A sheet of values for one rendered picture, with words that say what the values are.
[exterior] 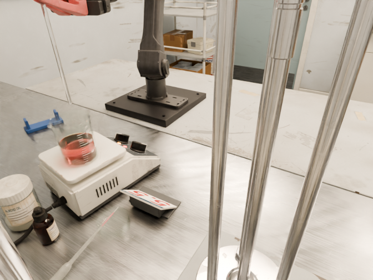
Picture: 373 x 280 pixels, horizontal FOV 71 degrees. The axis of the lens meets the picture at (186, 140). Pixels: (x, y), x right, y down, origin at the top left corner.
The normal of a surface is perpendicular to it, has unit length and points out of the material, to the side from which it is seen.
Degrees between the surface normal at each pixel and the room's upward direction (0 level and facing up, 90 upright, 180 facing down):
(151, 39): 66
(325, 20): 90
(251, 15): 90
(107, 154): 0
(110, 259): 0
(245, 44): 90
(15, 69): 90
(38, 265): 0
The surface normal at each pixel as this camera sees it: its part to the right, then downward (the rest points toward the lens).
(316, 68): -0.53, 0.47
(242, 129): -0.02, -0.84
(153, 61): -0.21, 0.14
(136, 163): 0.76, 0.34
